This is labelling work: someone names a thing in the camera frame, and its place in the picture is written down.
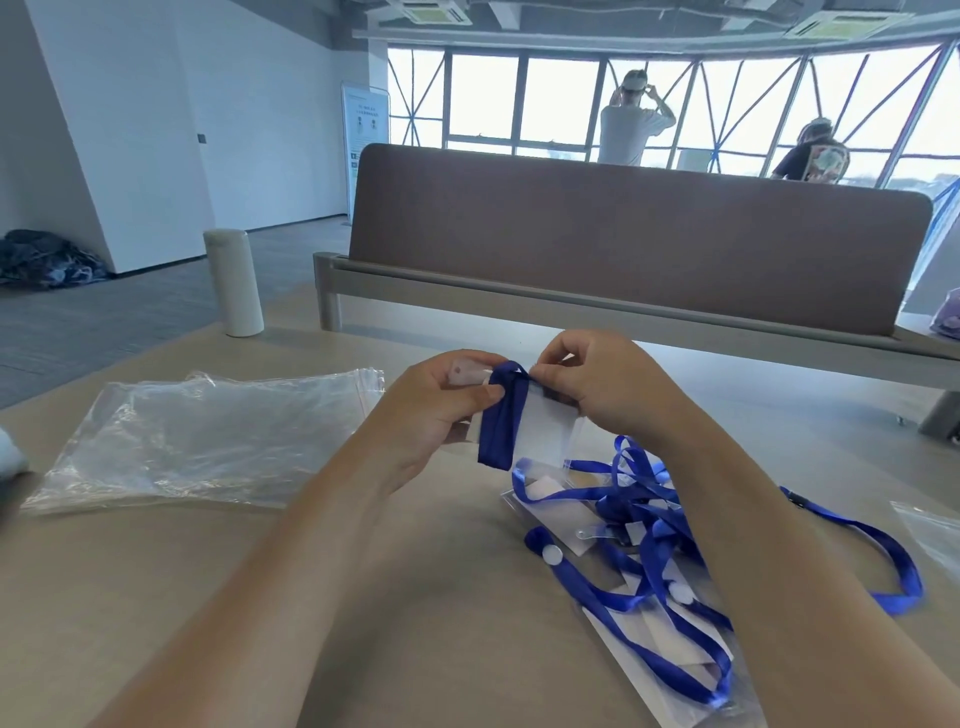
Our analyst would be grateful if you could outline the person's right forearm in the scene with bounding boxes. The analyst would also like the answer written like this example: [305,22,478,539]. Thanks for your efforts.
[648,408,960,728]

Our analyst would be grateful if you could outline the white thermos bottle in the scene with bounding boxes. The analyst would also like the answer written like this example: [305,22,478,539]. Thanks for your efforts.
[203,228,266,338]

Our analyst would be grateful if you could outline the dark bag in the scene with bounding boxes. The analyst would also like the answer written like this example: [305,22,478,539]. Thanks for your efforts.
[0,228,115,291]

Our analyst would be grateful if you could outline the person's left forearm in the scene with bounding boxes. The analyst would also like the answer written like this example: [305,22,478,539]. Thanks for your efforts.
[88,438,432,728]

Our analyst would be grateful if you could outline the tangle of blue lanyards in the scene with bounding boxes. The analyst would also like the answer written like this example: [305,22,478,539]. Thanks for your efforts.
[511,433,926,710]

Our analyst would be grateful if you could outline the person's right hand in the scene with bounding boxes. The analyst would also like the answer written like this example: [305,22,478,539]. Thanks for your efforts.
[528,330,700,453]

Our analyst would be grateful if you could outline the window frame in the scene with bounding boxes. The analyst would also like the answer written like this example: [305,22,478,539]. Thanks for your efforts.
[387,41,960,190]

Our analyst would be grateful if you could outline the brown desk divider panel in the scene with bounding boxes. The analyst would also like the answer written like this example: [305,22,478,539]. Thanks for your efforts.
[349,143,934,338]

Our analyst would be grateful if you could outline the clear badge holder with card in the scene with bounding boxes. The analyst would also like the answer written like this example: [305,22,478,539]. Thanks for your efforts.
[500,457,627,558]
[448,352,588,472]
[579,566,751,728]

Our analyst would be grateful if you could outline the small clear plastic bag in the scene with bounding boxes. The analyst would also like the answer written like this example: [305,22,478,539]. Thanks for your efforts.
[890,500,960,588]

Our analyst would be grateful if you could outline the ceiling air conditioner unit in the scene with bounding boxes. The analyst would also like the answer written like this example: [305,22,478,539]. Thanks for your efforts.
[399,0,474,27]
[783,10,914,41]

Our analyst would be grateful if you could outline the standing banner sign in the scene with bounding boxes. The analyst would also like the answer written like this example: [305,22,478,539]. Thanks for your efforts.
[341,82,392,224]

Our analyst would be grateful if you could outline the blue lanyard strap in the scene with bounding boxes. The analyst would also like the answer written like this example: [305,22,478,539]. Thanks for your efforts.
[477,360,535,473]

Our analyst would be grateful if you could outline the large clear plastic bag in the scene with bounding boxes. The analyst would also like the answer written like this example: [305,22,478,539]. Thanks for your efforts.
[21,366,388,519]

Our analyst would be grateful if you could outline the purple object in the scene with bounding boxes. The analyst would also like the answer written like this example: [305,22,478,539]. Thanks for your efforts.
[929,288,960,340]

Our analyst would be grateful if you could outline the person's left hand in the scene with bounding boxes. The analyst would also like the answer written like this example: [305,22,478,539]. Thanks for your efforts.
[360,349,510,496]

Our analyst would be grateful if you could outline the pale blue grey object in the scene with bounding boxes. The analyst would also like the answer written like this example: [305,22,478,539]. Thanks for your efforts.
[0,426,33,498]

